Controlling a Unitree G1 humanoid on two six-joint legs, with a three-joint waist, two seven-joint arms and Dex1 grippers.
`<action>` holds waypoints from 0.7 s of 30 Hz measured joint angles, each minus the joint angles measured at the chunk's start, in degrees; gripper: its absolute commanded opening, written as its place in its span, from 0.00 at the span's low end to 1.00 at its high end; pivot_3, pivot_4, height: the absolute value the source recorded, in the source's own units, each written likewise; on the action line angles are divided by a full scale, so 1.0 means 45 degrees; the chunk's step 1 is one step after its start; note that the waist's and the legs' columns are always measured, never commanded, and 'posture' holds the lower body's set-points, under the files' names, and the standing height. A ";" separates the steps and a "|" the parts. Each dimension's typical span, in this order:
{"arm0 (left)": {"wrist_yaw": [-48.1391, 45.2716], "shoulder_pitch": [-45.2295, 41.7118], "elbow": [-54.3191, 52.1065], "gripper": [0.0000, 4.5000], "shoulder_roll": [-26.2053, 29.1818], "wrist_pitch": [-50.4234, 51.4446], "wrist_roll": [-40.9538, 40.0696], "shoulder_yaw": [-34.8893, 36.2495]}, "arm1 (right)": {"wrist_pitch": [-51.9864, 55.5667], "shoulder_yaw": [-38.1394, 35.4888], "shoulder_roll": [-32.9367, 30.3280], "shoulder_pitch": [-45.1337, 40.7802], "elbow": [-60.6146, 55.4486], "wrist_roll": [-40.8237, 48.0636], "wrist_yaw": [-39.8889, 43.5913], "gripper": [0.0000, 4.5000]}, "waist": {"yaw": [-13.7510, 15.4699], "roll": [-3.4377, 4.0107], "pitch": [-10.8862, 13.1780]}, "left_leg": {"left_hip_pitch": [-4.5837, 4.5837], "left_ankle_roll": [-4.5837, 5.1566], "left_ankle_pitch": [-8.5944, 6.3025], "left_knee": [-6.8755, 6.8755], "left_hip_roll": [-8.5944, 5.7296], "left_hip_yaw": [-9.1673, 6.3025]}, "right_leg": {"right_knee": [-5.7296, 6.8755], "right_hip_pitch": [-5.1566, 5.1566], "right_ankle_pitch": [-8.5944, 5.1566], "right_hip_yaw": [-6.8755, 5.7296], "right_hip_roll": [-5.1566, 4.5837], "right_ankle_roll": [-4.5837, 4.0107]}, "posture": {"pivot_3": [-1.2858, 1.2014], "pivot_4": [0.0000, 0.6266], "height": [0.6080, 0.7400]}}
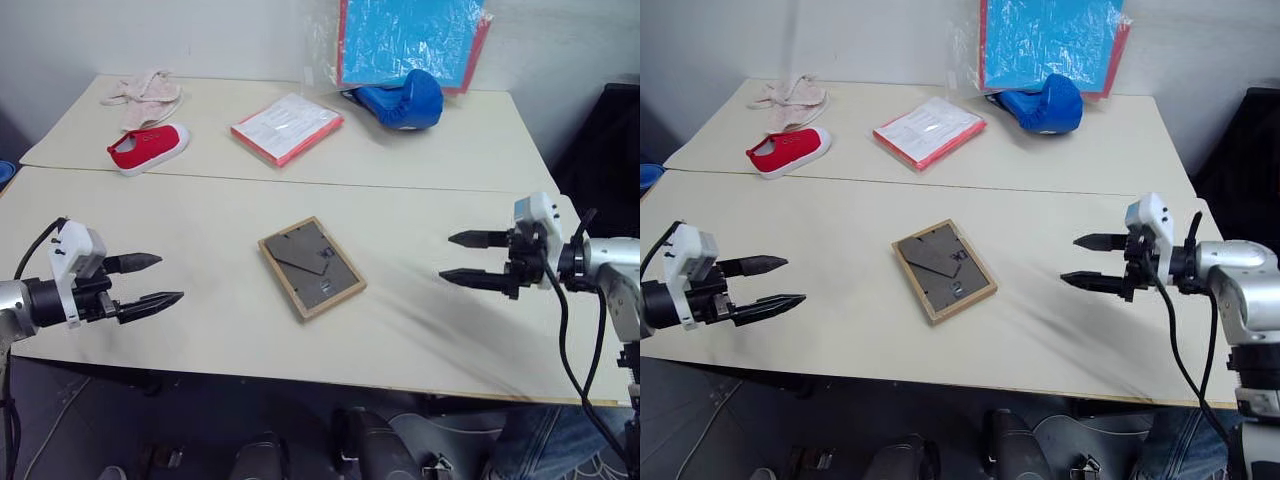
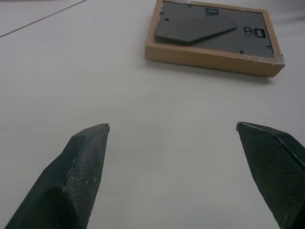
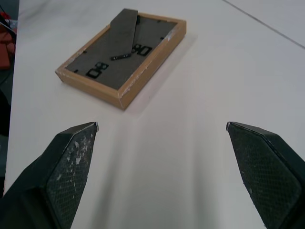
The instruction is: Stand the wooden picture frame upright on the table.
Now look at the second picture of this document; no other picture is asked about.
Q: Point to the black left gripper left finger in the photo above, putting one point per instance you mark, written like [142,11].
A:
[71,181]

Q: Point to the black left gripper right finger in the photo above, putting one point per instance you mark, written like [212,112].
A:
[274,171]

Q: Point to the wooden picture frame face down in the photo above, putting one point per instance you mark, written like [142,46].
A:
[214,38]

